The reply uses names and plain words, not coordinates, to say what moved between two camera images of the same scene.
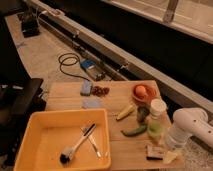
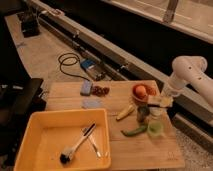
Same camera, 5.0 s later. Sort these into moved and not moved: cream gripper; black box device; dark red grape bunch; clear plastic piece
Moved: cream gripper
Not moved: black box device; clear plastic piece; dark red grape bunch
